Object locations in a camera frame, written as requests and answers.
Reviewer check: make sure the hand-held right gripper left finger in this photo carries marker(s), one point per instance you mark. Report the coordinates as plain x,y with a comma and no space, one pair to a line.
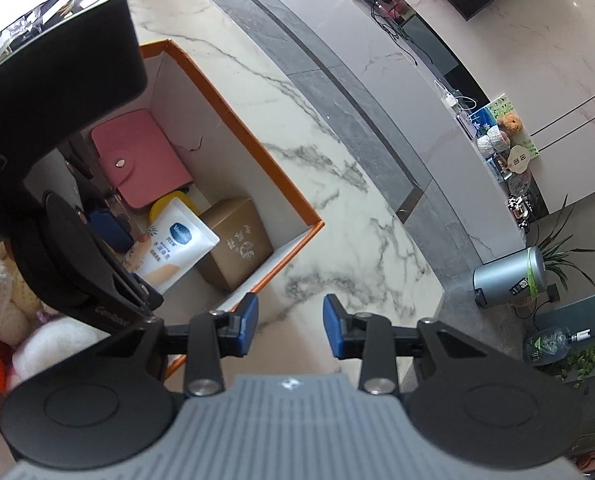
246,325

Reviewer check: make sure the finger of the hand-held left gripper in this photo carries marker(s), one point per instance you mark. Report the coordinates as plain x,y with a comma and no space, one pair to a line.
109,232

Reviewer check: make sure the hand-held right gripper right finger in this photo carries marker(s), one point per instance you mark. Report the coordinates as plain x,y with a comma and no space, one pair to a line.
335,327

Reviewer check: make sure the white lotion tube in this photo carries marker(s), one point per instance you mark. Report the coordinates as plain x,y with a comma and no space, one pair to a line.
177,245

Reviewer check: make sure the gold box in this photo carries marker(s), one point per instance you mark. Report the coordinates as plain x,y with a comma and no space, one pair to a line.
232,245

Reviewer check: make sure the pink wallet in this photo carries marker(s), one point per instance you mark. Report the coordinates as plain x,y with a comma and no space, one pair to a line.
137,155

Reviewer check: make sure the white plush dog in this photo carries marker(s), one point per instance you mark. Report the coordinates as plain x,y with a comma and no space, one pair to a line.
52,345

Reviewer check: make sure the cream crochet bunny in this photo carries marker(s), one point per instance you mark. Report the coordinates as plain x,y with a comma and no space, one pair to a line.
2,300

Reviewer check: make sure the orange cardboard box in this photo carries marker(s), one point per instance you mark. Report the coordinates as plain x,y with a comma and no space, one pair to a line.
217,125

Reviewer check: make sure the silver pedal trash can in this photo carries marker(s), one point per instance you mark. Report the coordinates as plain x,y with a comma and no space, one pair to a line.
507,277

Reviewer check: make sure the clear water jug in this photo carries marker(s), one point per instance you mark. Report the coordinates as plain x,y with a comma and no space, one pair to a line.
552,347

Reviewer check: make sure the black white cow toy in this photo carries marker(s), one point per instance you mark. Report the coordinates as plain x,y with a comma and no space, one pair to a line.
518,207

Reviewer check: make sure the white marble tv cabinet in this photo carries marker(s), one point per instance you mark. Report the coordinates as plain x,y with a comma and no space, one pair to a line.
427,125

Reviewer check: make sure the glass plate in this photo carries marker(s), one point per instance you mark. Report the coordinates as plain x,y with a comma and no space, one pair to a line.
520,182

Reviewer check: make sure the long leaf potted plant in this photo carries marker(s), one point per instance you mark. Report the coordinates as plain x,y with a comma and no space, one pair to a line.
560,255

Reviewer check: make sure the round wooden fan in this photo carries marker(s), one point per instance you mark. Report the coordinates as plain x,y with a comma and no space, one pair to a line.
520,160

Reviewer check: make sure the white charger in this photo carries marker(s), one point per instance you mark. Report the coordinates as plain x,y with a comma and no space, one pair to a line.
448,97

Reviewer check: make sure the green trailing plant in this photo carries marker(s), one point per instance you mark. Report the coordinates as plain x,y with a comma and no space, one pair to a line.
592,357

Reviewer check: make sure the blue green painting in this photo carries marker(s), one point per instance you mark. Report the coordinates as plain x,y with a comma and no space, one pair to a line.
487,112

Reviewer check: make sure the small brown teddy bear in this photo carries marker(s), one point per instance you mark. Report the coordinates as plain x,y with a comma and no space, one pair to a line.
510,124

